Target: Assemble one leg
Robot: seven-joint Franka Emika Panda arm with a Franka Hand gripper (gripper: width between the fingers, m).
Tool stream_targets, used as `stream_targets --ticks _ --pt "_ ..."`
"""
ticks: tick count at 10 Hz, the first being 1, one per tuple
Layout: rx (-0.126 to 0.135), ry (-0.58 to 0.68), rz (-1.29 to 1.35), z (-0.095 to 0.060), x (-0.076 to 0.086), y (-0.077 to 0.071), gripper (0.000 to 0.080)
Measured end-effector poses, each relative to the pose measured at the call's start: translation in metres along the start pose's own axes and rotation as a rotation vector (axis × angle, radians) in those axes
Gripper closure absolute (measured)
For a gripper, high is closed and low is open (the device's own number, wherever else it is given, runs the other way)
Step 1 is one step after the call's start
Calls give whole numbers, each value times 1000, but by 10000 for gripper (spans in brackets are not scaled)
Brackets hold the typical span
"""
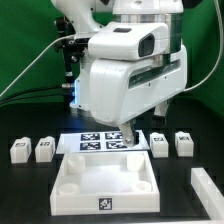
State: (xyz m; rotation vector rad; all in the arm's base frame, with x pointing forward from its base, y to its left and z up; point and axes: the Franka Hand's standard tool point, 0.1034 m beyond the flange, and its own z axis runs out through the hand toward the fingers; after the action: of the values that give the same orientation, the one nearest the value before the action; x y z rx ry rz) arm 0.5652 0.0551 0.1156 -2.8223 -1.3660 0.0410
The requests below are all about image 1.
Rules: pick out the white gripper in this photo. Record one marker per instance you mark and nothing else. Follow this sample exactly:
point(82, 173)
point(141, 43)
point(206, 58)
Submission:
point(122, 90)

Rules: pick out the white square table top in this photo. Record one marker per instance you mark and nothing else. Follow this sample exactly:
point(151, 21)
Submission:
point(105, 183)

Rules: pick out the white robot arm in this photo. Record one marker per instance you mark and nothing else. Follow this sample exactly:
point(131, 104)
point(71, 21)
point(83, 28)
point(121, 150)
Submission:
point(88, 17)

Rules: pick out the white sheet with markers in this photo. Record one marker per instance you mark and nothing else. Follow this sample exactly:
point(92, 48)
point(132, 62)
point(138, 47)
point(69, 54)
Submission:
point(97, 142)

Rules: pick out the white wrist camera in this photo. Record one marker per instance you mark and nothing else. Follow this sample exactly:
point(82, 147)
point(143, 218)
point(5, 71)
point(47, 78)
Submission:
point(129, 41)

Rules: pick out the white obstacle wall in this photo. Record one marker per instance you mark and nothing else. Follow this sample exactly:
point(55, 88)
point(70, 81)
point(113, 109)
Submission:
point(208, 193)

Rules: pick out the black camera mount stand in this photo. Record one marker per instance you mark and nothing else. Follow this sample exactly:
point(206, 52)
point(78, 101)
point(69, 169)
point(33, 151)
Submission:
point(68, 50)

